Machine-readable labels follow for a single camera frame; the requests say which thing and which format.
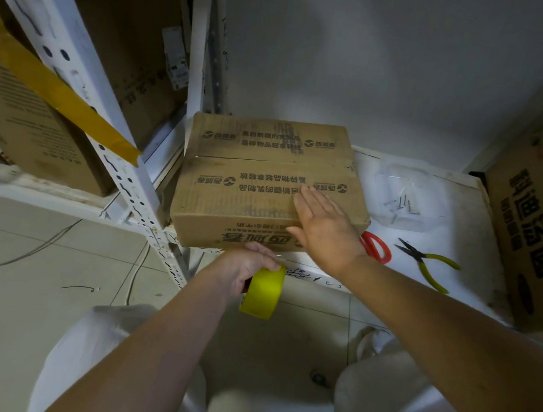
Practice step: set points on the person's right hand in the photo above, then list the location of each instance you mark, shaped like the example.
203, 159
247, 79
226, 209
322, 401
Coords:
327, 233

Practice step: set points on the person's left hand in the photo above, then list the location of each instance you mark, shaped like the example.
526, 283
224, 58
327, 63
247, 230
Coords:
230, 270

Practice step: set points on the person's right thumb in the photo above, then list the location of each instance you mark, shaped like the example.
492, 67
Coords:
296, 236

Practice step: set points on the person's left fingers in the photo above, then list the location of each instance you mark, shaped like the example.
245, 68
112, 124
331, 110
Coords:
264, 257

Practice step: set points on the yellow tape roll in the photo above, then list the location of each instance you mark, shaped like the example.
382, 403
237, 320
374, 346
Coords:
264, 293

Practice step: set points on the person's right forearm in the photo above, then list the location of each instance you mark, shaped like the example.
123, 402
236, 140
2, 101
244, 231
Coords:
457, 347

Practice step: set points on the person's left forearm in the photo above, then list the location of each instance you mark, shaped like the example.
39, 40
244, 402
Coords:
146, 361

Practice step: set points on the bunch of metal nails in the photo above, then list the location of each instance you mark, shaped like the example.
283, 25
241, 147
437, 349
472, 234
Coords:
403, 206

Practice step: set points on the clear plastic bag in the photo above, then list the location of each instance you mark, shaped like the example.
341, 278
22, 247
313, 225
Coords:
416, 182

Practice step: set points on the small dark floor object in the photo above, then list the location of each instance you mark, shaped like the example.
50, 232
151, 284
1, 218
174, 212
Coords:
318, 378

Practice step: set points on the white metal shelf rack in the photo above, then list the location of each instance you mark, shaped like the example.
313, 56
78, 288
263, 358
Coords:
122, 163

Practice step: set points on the white paper label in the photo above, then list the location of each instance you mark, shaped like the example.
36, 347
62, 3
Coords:
176, 58

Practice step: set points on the large black printed cardboard box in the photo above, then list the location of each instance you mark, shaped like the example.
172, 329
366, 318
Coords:
538, 223

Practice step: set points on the cardboard box with yellow tape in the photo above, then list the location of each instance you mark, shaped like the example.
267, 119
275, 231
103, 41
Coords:
27, 131

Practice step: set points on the cardboard box with white label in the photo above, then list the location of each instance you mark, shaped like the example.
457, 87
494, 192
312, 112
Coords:
126, 19

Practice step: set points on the yellow tape strip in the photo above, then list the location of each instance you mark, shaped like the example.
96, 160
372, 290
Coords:
43, 81

